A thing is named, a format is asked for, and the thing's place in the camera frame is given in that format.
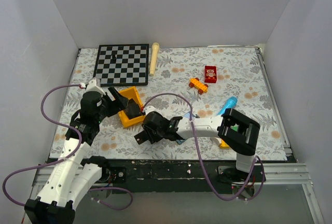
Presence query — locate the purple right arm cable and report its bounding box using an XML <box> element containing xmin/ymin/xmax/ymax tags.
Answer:
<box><xmin>141</xmin><ymin>93</ymin><xmax>267</xmax><ymax>201</ymax></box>

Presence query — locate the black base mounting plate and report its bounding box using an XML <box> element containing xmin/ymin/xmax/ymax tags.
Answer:
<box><xmin>98</xmin><ymin>159</ymin><xmax>248</xmax><ymax>194</ymax></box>

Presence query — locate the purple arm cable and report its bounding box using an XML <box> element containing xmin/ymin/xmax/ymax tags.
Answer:
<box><xmin>141</xmin><ymin>93</ymin><xmax>267</xmax><ymax>201</ymax></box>
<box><xmin>2</xmin><ymin>83</ymin><xmax>134</xmax><ymax>211</ymax></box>

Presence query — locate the yellow toy window brick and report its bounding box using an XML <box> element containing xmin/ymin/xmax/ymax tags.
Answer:
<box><xmin>219</xmin><ymin>139</ymin><xmax>230</xmax><ymax>149</ymax></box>

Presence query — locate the floral patterned table mat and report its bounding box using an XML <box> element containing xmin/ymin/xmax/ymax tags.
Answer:
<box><xmin>49</xmin><ymin>46</ymin><xmax>289</xmax><ymax>161</ymax></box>

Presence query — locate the red owl toy block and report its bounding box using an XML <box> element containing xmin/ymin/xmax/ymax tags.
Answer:
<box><xmin>204</xmin><ymin>65</ymin><xmax>217</xmax><ymax>83</ymax></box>

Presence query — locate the black card in bin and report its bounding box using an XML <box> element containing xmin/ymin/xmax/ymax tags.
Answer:
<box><xmin>124</xmin><ymin>99</ymin><xmax>145</xmax><ymax>119</ymax></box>

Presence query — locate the yellow plastic bin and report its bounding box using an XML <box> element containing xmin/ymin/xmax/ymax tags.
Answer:
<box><xmin>119</xmin><ymin>87</ymin><xmax>145</xmax><ymax>128</ymax></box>

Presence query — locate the cream wooden pestle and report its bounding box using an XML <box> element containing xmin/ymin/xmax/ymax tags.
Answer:
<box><xmin>149</xmin><ymin>43</ymin><xmax>160</xmax><ymax>76</ymax></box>

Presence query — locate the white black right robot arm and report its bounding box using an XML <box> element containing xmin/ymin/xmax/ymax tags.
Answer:
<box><xmin>134</xmin><ymin>108</ymin><xmax>260</xmax><ymax>181</ymax></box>

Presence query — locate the aluminium frame rail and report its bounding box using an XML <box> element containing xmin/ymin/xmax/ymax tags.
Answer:
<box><xmin>32</xmin><ymin>163</ymin><xmax>312</xmax><ymax>186</ymax></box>

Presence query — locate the cyan plastic marker tube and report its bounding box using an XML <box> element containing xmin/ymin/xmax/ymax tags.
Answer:
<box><xmin>217</xmin><ymin>96</ymin><xmax>238</xmax><ymax>115</ymax></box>

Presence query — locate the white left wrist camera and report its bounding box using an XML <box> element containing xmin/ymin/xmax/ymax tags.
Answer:
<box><xmin>79</xmin><ymin>78</ymin><xmax>106</xmax><ymax>95</ymax></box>

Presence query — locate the black white chessboard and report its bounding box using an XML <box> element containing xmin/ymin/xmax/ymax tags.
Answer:
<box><xmin>93</xmin><ymin>44</ymin><xmax>149</xmax><ymax>87</ymax></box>

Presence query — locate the green toy brick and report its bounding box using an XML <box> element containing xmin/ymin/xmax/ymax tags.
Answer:
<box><xmin>231</xmin><ymin>125</ymin><xmax>238</xmax><ymax>131</ymax></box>

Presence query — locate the orange toy car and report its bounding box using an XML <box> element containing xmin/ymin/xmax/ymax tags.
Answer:
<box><xmin>189</xmin><ymin>78</ymin><xmax>208</xmax><ymax>94</ymax></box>

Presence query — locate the black VIP card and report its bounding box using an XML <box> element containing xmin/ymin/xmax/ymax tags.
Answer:
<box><xmin>134</xmin><ymin>130</ymin><xmax>149</xmax><ymax>145</ymax></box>

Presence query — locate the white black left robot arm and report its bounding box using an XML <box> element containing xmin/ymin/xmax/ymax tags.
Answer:
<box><xmin>24</xmin><ymin>87</ymin><xmax>128</xmax><ymax>223</ymax></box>

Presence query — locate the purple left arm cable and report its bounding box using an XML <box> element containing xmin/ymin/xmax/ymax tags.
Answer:
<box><xmin>2</xmin><ymin>83</ymin><xmax>134</xmax><ymax>211</ymax></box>

